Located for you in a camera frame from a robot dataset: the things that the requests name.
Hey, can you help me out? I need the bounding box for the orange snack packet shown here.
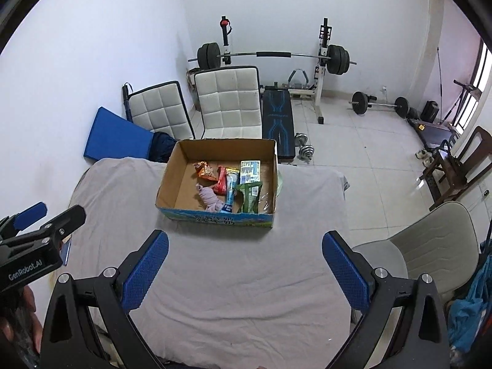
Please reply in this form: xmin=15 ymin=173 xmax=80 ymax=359
xmin=192 ymin=161 xmax=218 ymax=181

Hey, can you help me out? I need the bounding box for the white barbell rack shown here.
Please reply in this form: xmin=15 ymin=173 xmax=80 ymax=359
xmin=219 ymin=16 xmax=333 ymax=125

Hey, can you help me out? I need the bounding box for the purple sock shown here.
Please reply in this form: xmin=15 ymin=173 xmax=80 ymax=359
xmin=195 ymin=184 xmax=225 ymax=212

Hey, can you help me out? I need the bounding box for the pair of white shoes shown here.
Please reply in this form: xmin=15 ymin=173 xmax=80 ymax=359
xmin=415 ymin=148 xmax=435 ymax=167

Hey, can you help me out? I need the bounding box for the black bag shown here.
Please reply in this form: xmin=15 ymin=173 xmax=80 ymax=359
xmin=420 ymin=101 xmax=440 ymax=122

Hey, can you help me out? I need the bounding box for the cardboard box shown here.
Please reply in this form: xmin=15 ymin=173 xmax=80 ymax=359
xmin=156 ymin=138 xmax=278 ymax=229

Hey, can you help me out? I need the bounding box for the dark blue bag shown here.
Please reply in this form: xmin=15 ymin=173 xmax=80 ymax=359
xmin=148 ymin=131 xmax=181 ymax=163

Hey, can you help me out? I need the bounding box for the blue cloth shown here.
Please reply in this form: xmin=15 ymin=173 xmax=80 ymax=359
xmin=448 ymin=246 xmax=492 ymax=352

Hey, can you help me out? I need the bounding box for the pale yellow carton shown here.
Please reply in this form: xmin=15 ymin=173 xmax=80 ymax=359
xmin=239 ymin=159 xmax=263 ymax=186

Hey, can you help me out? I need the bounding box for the white quilted chair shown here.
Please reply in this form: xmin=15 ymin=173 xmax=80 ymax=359
xmin=193 ymin=65 xmax=264 ymax=140
xmin=124 ymin=81 xmax=195 ymax=141

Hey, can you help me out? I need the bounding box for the treadmill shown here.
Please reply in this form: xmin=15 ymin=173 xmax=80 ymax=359
xmin=407 ymin=117 xmax=462 ymax=150

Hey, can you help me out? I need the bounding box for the black weight bench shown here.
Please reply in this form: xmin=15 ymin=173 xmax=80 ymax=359
xmin=261 ymin=85 xmax=296 ymax=164

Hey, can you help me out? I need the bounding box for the brown wooden chair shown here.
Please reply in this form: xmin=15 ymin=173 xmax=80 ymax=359
xmin=419 ymin=126 xmax=492 ymax=211

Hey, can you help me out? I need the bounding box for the short barbell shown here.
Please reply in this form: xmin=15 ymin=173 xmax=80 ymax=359
xmin=349 ymin=91 xmax=410 ymax=117

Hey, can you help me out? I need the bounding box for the red snack packet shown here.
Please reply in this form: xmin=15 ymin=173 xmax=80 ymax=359
xmin=213 ymin=166 xmax=229 ymax=196

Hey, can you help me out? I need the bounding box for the window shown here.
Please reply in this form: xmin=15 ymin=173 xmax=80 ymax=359
xmin=471 ymin=40 xmax=492 ymax=102

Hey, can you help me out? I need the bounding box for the beige plastic chair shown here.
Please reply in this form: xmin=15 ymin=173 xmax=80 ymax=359
xmin=351 ymin=201 xmax=481 ymax=323

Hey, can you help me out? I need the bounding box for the blue foam mat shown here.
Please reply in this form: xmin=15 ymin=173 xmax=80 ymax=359
xmin=84 ymin=106 xmax=154 ymax=161

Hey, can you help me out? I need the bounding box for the green snack packet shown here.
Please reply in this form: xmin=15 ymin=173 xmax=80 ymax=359
xmin=235 ymin=181 xmax=264 ymax=214

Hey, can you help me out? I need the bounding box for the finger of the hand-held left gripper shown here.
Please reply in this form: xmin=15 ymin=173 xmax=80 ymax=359
xmin=11 ymin=204 xmax=86 ymax=244
xmin=0 ymin=202 xmax=49 ymax=237

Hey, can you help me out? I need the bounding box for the blue and white packet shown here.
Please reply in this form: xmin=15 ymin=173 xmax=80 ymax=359
xmin=221 ymin=169 xmax=240 ymax=214

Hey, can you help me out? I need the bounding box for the long barbell with black plates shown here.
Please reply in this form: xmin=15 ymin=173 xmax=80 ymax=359
xmin=188 ymin=42 xmax=357 ymax=75

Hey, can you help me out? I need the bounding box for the black exercise machine frame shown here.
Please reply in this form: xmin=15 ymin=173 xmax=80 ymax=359
xmin=436 ymin=46 xmax=483 ymax=124

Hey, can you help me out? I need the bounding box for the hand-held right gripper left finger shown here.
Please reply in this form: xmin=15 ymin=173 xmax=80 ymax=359
xmin=40 ymin=230 xmax=170 ymax=369

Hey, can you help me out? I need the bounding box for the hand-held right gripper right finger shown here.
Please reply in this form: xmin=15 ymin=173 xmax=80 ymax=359
xmin=322 ymin=231 xmax=450 ymax=369

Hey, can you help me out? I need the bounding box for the black folded umbrella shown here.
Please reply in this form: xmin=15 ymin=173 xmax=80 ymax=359
xmin=122 ymin=83 xmax=133 ymax=121

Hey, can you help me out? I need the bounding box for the person's left hand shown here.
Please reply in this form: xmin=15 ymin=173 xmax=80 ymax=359
xmin=0 ymin=286 xmax=44 ymax=358

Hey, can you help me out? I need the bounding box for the grey curved exercise handle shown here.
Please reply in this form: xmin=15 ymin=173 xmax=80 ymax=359
xmin=288 ymin=68 xmax=310 ymax=89

